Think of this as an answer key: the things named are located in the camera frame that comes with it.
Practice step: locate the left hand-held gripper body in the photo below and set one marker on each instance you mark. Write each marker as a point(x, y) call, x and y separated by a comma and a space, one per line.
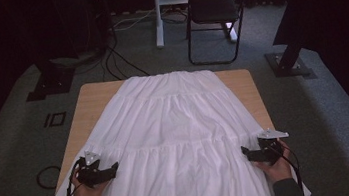
point(90, 172)

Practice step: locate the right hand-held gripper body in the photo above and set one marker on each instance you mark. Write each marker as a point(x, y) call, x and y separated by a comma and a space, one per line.
point(268, 153)

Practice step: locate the white skirt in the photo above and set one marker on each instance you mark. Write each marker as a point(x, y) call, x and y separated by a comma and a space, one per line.
point(173, 128)

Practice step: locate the person's right hand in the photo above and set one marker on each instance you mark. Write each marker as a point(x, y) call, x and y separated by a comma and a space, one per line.
point(278, 171)

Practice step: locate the black stand base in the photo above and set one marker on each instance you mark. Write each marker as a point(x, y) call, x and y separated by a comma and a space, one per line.
point(51, 83)
point(287, 64)

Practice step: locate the black folding chair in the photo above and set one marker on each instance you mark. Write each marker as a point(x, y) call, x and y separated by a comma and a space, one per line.
point(213, 9)

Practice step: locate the white desk frame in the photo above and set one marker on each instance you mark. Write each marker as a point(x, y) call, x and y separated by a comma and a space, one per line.
point(159, 29)

